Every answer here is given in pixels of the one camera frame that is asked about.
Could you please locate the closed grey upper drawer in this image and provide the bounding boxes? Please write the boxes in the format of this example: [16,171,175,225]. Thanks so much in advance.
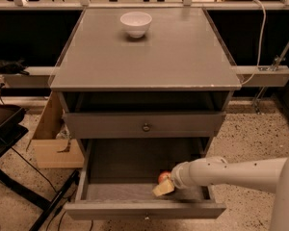
[63,112,225,139]

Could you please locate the red apple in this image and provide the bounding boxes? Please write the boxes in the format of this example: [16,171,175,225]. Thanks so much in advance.
[158,171,171,183]

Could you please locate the white ceramic bowl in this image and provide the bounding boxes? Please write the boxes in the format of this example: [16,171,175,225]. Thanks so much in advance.
[120,12,152,39]

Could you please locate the metal railing beam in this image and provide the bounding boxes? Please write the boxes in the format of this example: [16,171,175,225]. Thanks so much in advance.
[0,65,289,89]

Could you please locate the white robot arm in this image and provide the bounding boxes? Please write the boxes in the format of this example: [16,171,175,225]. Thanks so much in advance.
[152,156,289,231]

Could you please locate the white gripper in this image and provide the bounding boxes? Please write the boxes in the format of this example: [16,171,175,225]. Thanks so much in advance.
[152,162,196,196]

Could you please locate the open grey middle drawer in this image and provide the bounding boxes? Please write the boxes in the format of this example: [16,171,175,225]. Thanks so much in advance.
[65,138,225,220]

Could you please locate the black floor cable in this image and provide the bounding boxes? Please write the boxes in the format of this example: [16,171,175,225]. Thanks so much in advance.
[10,146,94,231]

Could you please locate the white cable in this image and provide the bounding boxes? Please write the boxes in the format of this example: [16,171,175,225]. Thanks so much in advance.
[240,0,268,87]

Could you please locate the grey wooden drawer cabinet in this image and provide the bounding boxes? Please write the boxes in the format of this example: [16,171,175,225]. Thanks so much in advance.
[48,7,242,146]

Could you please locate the cardboard box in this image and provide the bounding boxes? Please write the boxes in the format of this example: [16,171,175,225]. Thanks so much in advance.
[30,92,84,168]

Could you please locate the black cart frame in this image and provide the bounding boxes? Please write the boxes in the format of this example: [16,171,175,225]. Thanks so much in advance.
[0,103,81,231]

